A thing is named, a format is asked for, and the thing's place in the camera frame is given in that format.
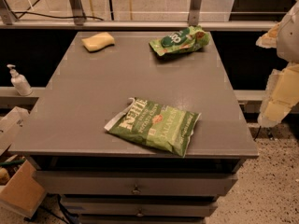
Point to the green rice chip bag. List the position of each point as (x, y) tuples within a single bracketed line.
[(187, 40)]

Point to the cardboard box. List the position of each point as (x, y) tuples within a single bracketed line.
[(19, 192)]

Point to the green jalapeno chip bag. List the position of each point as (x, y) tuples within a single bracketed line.
[(155, 125)]

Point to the yellow sponge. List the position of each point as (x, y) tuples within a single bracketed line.
[(98, 41)]

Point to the metal railing frame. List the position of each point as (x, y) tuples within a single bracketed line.
[(100, 15)]

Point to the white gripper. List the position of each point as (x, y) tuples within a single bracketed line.
[(290, 37)]

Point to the white pump bottle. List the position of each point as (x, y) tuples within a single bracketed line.
[(19, 81)]

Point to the grey drawer cabinet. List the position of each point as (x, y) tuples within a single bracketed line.
[(106, 180)]

